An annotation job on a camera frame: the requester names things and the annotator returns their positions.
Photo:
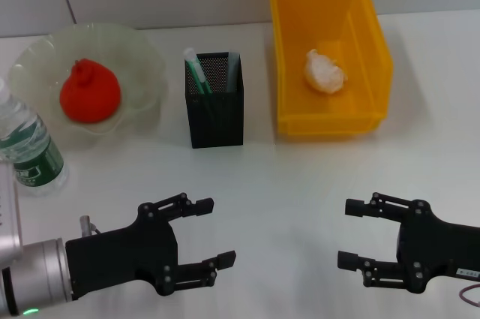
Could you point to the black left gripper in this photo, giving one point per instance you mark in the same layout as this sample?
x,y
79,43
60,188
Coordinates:
x,y
120,255

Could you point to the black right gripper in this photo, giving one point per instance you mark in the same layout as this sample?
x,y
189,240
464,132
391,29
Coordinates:
x,y
438,247

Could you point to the mint green utility knife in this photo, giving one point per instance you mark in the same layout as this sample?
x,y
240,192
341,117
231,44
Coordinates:
x,y
197,71

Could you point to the silver marker pen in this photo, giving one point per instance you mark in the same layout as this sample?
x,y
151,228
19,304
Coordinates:
x,y
231,71

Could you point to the white paper ball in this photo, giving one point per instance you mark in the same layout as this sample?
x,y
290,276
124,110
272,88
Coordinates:
x,y
324,73

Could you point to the red-orange knitted orange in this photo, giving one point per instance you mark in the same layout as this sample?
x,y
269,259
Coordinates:
x,y
90,94

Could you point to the clear water bottle green label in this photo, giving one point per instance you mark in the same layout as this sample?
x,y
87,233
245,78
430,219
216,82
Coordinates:
x,y
33,154

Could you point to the black mesh pen holder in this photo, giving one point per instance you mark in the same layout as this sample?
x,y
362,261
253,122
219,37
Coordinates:
x,y
215,120

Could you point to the pale green glass fruit plate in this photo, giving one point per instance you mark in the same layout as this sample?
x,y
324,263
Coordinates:
x,y
138,67

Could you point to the yellow plastic bin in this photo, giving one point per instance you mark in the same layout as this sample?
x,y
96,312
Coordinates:
x,y
322,109

